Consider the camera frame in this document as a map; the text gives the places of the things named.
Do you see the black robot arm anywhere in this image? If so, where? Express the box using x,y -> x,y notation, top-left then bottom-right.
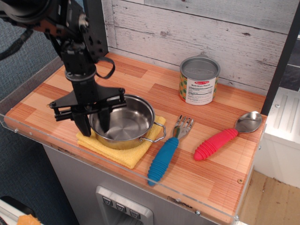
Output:
0,0 -> 126,136

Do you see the white toy sink unit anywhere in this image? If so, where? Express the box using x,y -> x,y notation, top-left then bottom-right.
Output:
254,87 -> 300,188

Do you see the grey toy fridge cabinet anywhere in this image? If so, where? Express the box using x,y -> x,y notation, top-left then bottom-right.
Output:
44,145 -> 213,225

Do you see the red handled spoon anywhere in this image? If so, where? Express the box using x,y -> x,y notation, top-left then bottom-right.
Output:
194,111 -> 263,161

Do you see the silver dispenser panel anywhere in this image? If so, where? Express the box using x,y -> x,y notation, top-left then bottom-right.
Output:
96,186 -> 154,225

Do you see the yellow folded cloth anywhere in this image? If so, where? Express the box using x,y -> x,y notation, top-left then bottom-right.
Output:
76,114 -> 167,170

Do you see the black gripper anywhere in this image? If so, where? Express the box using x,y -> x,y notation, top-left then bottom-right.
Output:
50,72 -> 126,137

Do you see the toy food can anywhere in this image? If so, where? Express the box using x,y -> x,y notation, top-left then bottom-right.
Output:
179,54 -> 220,105

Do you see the orange object at corner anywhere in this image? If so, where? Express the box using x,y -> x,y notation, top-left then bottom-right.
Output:
17,214 -> 41,225

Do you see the clear acrylic guard rail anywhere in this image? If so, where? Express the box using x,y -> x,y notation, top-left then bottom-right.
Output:
0,53 -> 265,225

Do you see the stainless steel pot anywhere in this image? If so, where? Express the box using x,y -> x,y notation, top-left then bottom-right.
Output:
89,94 -> 166,150

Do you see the blue handled fork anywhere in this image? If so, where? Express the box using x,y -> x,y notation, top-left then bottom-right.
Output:
148,115 -> 194,186

